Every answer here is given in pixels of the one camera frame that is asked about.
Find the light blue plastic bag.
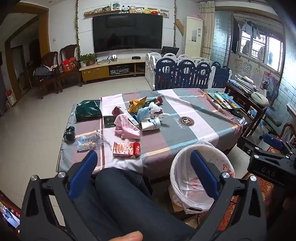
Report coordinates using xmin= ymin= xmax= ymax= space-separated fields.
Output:
xmin=137 ymin=107 xmax=153 ymax=122

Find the black plastic bag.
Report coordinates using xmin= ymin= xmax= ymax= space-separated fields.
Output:
xmin=63 ymin=126 xmax=76 ymax=142

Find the white wall chart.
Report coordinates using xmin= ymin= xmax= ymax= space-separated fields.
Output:
xmin=252 ymin=67 xmax=263 ymax=85
xmin=242 ymin=61 xmax=253 ymax=77
xmin=234 ymin=58 xmax=243 ymax=74

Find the red printed magazine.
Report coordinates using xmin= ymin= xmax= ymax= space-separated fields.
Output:
xmin=0 ymin=192 xmax=22 ymax=230

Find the wooden armchair frame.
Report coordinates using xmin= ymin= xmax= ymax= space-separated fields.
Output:
xmin=282 ymin=123 xmax=296 ymax=145

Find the stack of books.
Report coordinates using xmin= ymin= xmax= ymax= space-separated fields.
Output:
xmin=229 ymin=74 xmax=260 ymax=93

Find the dark green gift bag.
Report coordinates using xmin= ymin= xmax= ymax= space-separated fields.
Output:
xmin=75 ymin=100 xmax=102 ymax=122

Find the barred window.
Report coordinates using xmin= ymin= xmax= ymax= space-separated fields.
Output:
xmin=238 ymin=30 xmax=284 ymax=73

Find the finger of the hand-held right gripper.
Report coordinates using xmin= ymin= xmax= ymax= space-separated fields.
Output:
xmin=262 ymin=133 xmax=296 ymax=154
xmin=236 ymin=136 xmax=271 ymax=160

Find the white sack with red print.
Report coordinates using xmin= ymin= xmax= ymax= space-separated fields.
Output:
xmin=6 ymin=89 xmax=18 ymax=106

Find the pink plastic bag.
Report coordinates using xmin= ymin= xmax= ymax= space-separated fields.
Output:
xmin=114 ymin=113 xmax=141 ymax=140

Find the clear plastic bag of snacks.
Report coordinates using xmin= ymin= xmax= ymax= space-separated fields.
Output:
xmin=77 ymin=133 xmax=110 ymax=152

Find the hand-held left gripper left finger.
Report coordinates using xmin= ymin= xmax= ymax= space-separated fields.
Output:
xmin=20 ymin=150 xmax=99 ymax=241

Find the person's left hand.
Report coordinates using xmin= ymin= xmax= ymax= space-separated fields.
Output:
xmin=116 ymin=231 xmax=144 ymax=241

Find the black audio amplifier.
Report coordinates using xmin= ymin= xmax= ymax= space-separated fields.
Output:
xmin=109 ymin=65 xmax=130 ymax=76

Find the person's leg in jeans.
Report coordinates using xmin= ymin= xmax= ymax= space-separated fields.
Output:
xmin=73 ymin=168 xmax=197 ymax=241

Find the ivy garland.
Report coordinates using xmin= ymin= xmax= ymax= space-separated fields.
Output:
xmin=173 ymin=15 xmax=178 ymax=47
xmin=73 ymin=0 xmax=81 ymax=59

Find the hanging blue shirt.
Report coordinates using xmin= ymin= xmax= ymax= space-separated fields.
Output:
xmin=240 ymin=20 xmax=261 ymax=39

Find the beige curtain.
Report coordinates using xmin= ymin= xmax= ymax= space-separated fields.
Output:
xmin=200 ymin=1 xmax=216 ymax=60

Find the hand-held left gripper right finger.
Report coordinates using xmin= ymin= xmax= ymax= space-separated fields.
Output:
xmin=190 ymin=150 xmax=269 ymax=241

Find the cream standing air conditioner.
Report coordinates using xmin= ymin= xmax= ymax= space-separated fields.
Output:
xmin=183 ymin=16 xmax=203 ymax=58

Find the blue children's backpack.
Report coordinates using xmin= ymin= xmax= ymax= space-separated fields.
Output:
xmin=267 ymin=75 xmax=281 ymax=103

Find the dark jacket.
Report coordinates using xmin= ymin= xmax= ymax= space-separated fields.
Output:
xmin=33 ymin=65 xmax=53 ymax=78

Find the white and blue long carton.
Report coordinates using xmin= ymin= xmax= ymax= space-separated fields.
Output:
xmin=119 ymin=109 xmax=140 ymax=128

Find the navy and white playpen fence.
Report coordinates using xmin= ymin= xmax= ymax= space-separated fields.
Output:
xmin=145 ymin=53 xmax=232 ymax=91

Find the large black television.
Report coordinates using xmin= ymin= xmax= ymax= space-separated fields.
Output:
xmin=92 ymin=14 xmax=163 ymax=53

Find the black monitor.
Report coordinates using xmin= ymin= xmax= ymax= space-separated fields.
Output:
xmin=161 ymin=46 xmax=180 ymax=57

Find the wooden television cabinet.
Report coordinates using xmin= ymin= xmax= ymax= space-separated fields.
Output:
xmin=79 ymin=58 xmax=148 ymax=84

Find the grey-green cushion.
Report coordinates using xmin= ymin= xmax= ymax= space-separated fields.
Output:
xmin=251 ymin=92 xmax=270 ymax=107

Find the hanging black garment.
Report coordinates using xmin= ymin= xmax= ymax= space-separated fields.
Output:
xmin=231 ymin=16 xmax=240 ymax=54

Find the colourful wall poster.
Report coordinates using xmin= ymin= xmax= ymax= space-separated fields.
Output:
xmin=260 ymin=71 xmax=271 ymax=90

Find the striped paper cup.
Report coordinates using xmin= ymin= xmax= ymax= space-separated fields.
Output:
xmin=141 ymin=117 xmax=161 ymax=131

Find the yellow snack bag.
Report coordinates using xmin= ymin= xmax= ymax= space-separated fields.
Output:
xmin=128 ymin=96 xmax=148 ymax=113

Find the white plastic lattice wastebasket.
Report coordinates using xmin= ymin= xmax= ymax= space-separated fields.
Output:
xmin=170 ymin=141 xmax=235 ymax=214

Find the red gift box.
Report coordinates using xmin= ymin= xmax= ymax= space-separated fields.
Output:
xmin=62 ymin=57 xmax=78 ymax=74

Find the dark green small packet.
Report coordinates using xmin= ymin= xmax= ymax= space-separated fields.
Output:
xmin=103 ymin=115 xmax=117 ymax=128

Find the wooden door frame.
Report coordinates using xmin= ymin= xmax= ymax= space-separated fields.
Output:
xmin=5 ymin=5 xmax=50 ymax=102

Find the potted green plant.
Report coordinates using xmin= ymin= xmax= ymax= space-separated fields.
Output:
xmin=79 ymin=53 xmax=98 ymax=67

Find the plaid tablecloth with round emblem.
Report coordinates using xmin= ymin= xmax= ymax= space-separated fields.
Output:
xmin=56 ymin=88 xmax=243 ymax=183

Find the red cigarette box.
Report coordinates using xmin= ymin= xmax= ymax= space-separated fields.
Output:
xmin=113 ymin=142 xmax=141 ymax=159

